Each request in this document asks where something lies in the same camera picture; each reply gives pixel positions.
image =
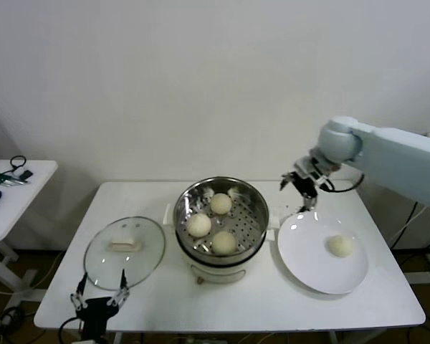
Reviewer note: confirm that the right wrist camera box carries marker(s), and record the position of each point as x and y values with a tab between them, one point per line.
313	172

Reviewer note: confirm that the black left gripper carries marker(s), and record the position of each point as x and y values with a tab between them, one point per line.
95	315

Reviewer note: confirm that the round glass pot lid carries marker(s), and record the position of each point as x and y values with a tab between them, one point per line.
147	233

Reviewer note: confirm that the round white plate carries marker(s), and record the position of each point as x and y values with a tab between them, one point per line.
297	243

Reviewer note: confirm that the white steamed baozi bun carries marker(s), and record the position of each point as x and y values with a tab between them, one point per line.
221	203
340	246
224	243
199	225

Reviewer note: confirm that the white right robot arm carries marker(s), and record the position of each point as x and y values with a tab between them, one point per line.
390	157

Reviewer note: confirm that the perforated steel steamer basket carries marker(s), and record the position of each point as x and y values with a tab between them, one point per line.
184	204

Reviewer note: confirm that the small black device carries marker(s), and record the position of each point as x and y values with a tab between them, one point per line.
27	175

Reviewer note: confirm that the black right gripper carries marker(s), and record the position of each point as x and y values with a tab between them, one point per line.
304	185

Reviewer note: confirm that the white side table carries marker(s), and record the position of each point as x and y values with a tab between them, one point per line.
39	179

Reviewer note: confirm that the white electric cooker base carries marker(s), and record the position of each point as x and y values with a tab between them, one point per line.
218	272

